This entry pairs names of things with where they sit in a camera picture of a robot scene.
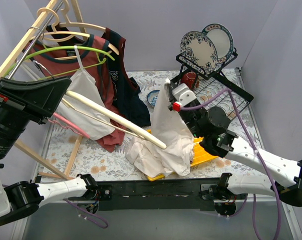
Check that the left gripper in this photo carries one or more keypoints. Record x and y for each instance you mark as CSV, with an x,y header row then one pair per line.
x,y
19,104

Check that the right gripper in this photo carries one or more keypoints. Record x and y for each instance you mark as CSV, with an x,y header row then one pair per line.
x,y
187,116

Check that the pink hanger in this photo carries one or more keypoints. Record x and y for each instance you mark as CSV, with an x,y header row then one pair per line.
x,y
66,124

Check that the white tank top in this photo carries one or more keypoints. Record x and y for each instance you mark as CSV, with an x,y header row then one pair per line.
x,y
168,127

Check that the cream hanger front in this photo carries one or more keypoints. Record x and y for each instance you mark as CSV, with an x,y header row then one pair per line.
x,y
136,129

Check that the cream hanger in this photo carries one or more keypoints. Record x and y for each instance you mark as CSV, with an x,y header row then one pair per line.
x,y
68,23
71,34
136,129

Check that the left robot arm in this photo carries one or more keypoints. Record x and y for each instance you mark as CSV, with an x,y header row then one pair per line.
x,y
22,199

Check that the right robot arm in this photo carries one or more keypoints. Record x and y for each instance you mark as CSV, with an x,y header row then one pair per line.
x,y
280,177

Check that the red tank top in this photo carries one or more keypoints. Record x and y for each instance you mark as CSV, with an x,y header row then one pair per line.
x,y
54,63

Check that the navy tank top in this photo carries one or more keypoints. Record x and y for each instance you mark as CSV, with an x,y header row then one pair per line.
x,y
126,90

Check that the green hanger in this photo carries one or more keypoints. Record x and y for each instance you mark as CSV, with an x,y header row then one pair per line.
x,y
14,66

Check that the cream hanger rear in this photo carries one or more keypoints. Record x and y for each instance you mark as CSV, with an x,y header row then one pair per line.
x,y
68,23

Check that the red mug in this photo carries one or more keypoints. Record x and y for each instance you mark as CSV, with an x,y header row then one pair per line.
x,y
189,79

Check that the blue white small bowl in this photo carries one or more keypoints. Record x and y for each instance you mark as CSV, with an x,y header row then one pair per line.
x,y
152,97

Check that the floral blue plate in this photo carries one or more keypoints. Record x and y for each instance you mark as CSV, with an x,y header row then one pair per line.
x,y
199,51

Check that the green rimmed white plate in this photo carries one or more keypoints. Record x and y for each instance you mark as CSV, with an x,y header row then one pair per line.
x,y
222,39

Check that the yellow plastic tray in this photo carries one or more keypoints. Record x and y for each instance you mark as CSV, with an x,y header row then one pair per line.
x,y
200,155

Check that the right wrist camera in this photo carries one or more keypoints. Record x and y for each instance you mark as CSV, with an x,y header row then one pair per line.
x,y
182,96

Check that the black wire dish rack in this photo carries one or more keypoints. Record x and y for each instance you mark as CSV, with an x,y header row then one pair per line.
x,y
206,86

